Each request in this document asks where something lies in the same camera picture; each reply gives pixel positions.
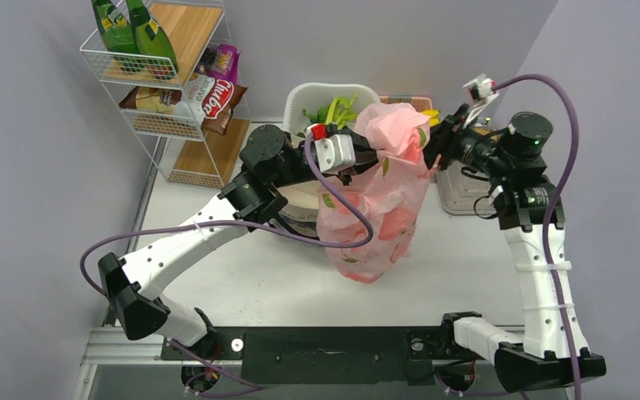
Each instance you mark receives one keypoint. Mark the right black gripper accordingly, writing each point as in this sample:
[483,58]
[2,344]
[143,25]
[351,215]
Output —
[444,139]

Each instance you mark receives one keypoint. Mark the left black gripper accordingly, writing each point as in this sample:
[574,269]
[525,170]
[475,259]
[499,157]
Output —
[365,156]

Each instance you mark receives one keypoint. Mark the pink plastic grocery bag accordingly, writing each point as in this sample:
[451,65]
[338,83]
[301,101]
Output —
[389,194]

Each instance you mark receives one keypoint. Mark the beige canvas tote bag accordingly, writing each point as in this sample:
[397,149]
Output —
[300,215]

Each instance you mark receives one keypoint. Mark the yellow snack packet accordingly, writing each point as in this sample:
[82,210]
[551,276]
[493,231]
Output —
[204,105]

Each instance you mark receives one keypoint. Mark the green glass bottle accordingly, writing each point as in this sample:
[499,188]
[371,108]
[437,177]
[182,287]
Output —
[152,42]
[117,35]

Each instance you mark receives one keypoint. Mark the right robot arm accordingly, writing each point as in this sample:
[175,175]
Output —
[552,351]

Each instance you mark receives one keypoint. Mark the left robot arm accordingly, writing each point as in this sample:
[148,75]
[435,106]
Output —
[134,283]

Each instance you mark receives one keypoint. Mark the pink plastic basket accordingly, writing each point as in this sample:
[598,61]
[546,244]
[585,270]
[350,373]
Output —
[420,104]

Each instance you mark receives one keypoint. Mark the metal tray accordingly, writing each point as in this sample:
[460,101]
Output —
[458,193]

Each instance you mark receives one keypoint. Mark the white plastic tub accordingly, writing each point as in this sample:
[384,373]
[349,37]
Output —
[312,96]

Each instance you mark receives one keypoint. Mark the purple snack packet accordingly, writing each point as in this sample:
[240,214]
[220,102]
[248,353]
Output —
[220,61]

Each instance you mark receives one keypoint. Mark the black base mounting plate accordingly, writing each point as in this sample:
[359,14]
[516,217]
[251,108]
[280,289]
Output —
[336,355]

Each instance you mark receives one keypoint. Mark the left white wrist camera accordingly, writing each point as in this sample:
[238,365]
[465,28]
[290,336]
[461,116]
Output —
[334,149]

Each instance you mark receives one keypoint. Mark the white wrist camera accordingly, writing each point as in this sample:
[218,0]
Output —
[482,93]
[334,149]

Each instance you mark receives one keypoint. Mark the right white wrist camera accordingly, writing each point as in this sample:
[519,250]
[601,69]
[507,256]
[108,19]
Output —
[482,93]

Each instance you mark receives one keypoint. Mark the white wire wooden shelf rack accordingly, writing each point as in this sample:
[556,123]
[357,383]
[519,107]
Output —
[191,26]

